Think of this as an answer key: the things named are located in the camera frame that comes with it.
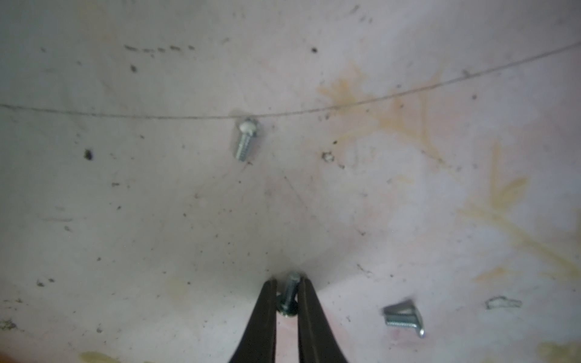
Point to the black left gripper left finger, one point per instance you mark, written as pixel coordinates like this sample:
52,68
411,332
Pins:
258,342

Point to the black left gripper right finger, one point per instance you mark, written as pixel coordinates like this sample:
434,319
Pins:
316,341

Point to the silver wing screw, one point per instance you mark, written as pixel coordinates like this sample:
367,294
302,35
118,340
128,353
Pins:
404,314

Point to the silver round head screw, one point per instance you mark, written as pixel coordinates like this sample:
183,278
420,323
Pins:
248,131

